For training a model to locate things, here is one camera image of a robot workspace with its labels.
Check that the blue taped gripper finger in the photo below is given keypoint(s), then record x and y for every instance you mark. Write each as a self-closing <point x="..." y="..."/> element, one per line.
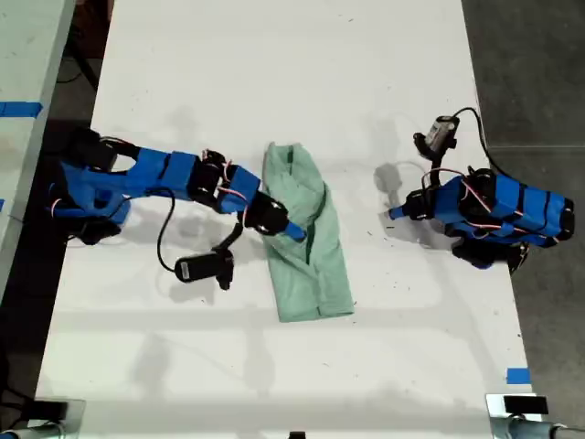
<point x="400" y="217"/>
<point x="294" y="236"/>
<point x="296" y="229"/>
<point x="400" y="210"/>

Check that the pale green T-shirt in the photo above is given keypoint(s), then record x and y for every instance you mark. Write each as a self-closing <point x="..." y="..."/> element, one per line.
<point x="315" y="274"/>

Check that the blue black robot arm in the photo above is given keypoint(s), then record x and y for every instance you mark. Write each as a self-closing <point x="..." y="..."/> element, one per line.
<point x="516" y="210"/>
<point x="155" y="176"/>

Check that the square blue tape piece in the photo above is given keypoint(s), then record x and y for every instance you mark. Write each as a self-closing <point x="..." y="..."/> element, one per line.
<point x="518" y="376"/>

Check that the small black box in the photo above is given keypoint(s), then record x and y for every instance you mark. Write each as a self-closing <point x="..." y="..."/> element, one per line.
<point x="50" y="409"/>
<point x="525" y="404"/>

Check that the grey metal tube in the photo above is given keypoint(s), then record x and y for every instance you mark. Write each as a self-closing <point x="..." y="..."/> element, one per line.
<point x="32" y="432"/>
<point x="544" y="431"/>

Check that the long blue tape strip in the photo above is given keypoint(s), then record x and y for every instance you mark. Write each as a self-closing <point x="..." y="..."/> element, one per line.
<point x="20" y="109"/>

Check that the grey side table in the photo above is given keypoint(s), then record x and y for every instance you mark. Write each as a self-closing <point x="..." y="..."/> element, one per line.
<point x="27" y="68"/>

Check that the black camera stalk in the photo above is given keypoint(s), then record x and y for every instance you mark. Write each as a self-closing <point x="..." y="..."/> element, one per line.
<point x="230" y="238"/>
<point x="434" y="157"/>

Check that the black camera box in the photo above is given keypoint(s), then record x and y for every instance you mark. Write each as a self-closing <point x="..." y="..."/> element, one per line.
<point x="201" y="267"/>
<point x="442" y="132"/>

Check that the metal table clamp bracket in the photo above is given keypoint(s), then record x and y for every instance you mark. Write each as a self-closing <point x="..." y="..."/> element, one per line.
<point x="496" y="411"/>
<point x="75" y="411"/>

